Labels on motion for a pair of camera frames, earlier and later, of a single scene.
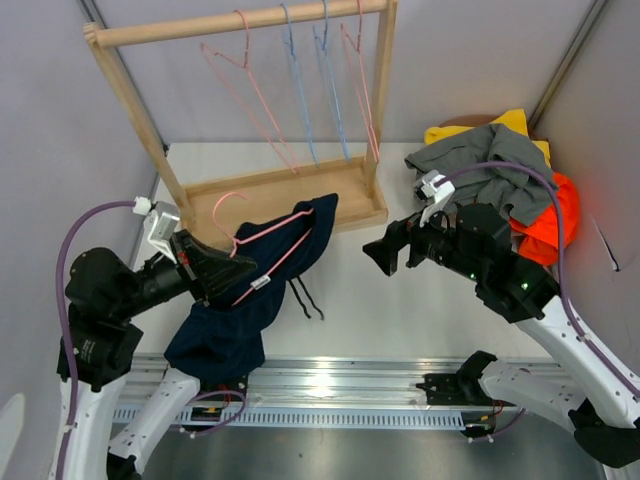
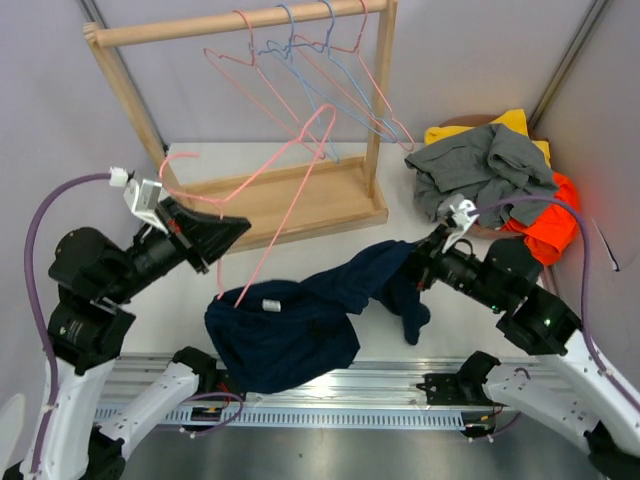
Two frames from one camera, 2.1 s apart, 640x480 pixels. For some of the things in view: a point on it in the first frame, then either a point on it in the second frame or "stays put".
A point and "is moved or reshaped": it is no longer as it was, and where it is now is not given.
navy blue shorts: (221, 337) -> (269, 335)
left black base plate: (239, 386) stays put
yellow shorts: (514, 120) stays put
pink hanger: (358, 48) is moved or reshaped
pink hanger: (237, 241) -> (248, 182)
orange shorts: (539, 241) stays put
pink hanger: (245, 80) -> (321, 155)
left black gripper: (193, 259) -> (211, 234)
